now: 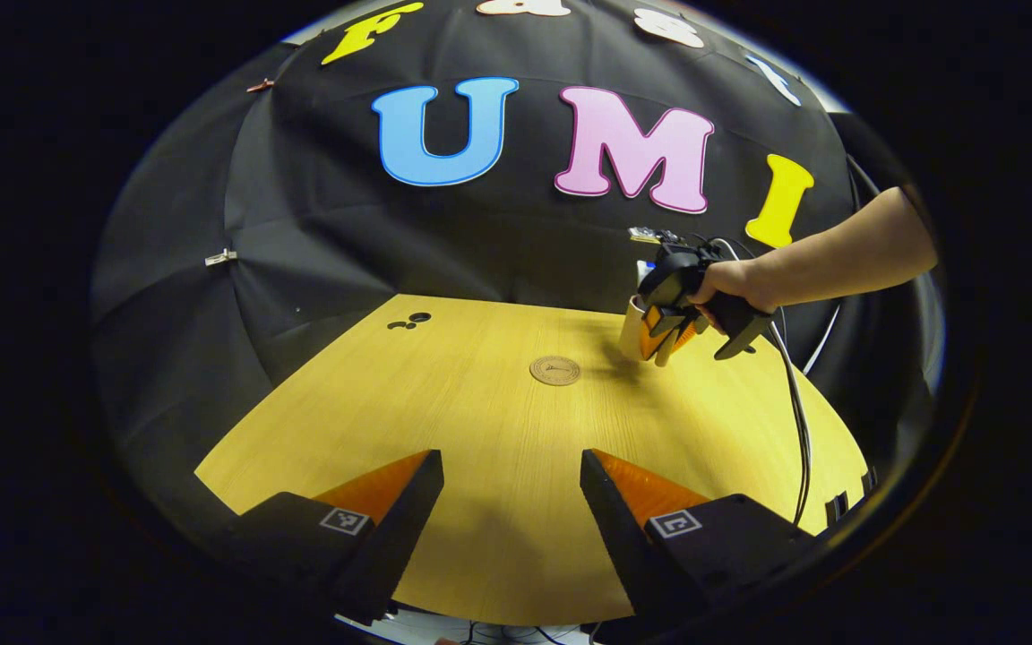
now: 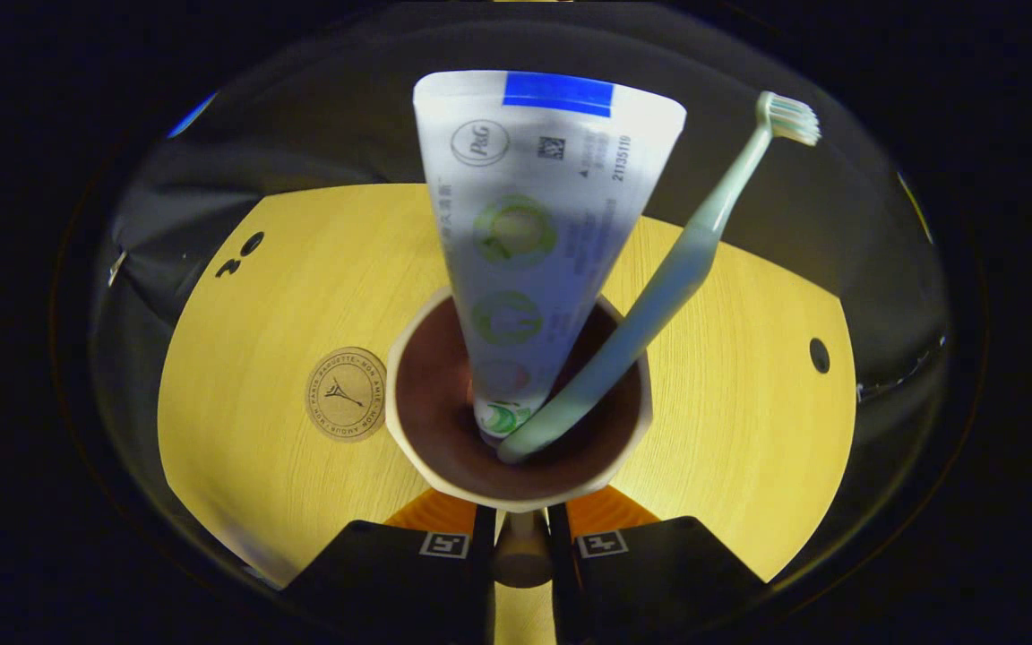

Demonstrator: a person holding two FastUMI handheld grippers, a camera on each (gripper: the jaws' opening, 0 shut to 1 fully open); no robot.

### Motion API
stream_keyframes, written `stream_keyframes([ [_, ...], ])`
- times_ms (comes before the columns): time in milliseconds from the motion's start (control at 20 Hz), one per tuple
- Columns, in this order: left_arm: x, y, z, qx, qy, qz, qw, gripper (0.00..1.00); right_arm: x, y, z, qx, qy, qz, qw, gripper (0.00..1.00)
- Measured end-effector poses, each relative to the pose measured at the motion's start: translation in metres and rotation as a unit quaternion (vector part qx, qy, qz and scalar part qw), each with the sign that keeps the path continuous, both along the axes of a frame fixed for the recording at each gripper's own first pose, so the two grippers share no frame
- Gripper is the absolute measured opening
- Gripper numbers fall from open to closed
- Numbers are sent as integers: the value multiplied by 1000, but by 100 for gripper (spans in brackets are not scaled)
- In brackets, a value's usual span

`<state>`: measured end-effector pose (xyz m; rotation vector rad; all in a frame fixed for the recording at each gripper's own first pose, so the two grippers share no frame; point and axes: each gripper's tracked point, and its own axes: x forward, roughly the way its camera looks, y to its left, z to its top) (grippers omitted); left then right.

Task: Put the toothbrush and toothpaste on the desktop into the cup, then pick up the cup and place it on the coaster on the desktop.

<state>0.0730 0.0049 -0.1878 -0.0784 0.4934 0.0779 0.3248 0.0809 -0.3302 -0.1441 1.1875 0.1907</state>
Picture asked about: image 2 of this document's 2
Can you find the light blue toothbrush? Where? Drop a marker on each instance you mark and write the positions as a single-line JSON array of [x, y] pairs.
[[659, 296]]

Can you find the small white clip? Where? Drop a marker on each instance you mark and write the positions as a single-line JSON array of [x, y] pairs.
[[116, 266]]

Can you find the white toothpaste tube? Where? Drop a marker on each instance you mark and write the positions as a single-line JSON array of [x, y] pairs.
[[543, 224]]

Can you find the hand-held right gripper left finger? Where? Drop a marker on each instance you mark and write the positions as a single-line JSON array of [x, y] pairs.
[[483, 591]]

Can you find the round cork coaster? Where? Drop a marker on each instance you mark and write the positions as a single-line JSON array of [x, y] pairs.
[[346, 394]]

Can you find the wooden desktop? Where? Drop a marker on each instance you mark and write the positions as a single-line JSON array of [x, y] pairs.
[[256, 358]]

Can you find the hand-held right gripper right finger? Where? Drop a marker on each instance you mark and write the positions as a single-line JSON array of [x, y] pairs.
[[563, 591]]

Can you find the beige cup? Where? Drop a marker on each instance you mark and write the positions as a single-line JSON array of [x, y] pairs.
[[435, 403]]

